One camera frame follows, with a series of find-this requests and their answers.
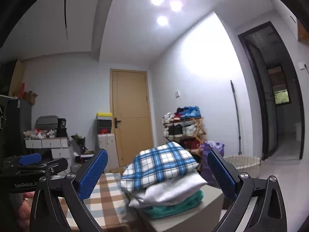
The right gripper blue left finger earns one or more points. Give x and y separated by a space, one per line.
46 211

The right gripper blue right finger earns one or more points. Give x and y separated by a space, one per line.
269 212

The blue white plaid shirt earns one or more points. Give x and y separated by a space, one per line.
156 165

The person's left hand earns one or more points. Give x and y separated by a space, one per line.
23 212

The white desk drawer unit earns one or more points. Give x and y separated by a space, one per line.
60 147

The white woven laundry basket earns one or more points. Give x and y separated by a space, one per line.
241 162

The grey suitcase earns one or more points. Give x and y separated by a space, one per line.
47 123

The black cabinet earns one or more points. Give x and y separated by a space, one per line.
15 120

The checkered bed sheet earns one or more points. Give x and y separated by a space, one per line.
109 205

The cardboard box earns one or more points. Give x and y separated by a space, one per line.
30 97

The white drawer cabinet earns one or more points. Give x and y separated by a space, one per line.
108 142

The purple bag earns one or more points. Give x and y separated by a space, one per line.
206 148

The yellow black box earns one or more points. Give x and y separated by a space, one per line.
103 116

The grey folded sweatshirt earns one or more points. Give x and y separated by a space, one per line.
169 192

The green folded garment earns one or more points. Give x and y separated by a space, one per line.
158 212

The wooden door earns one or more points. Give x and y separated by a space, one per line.
130 106

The wooden shoe rack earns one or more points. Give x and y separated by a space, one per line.
185 127

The grey mop pole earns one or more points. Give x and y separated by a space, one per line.
238 118

